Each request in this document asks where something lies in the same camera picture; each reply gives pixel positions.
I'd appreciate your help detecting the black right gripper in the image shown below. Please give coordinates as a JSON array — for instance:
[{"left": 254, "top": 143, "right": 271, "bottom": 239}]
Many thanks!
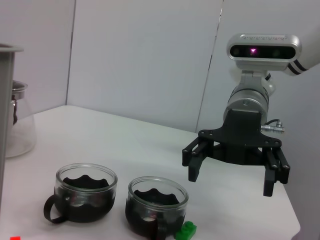
[{"left": 181, "top": 108, "right": 291, "bottom": 198}]

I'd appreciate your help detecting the glass teacup black holder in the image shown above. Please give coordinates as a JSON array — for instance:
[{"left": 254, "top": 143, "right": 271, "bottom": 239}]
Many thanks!
[
  {"left": 43, "top": 162, "right": 118, "bottom": 225},
  {"left": 124, "top": 176, "right": 189, "bottom": 240}
]

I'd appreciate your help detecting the grey perforated plastic storage bin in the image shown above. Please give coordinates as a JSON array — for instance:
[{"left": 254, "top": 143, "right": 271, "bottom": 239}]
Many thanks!
[{"left": 0, "top": 42, "right": 25, "bottom": 213}]

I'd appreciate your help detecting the right gripper silver connector plug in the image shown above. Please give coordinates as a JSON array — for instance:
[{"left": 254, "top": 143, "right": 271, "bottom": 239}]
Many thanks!
[{"left": 259, "top": 119, "right": 287, "bottom": 133}]

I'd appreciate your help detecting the green two-stud brick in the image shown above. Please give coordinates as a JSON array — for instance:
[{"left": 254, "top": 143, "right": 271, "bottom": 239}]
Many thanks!
[{"left": 174, "top": 221, "right": 198, "bottom": 240}]

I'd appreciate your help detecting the glass pitcher black lid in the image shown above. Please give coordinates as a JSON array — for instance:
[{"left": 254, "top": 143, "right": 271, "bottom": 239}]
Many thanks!
[{"left": 5, "top": 79, "right": 37, "bottom": 158}]

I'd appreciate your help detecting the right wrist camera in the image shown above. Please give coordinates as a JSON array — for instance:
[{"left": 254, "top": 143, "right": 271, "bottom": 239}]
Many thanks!
[{"left": 226, "top": 33, "right": 303, "bottom": 87}]

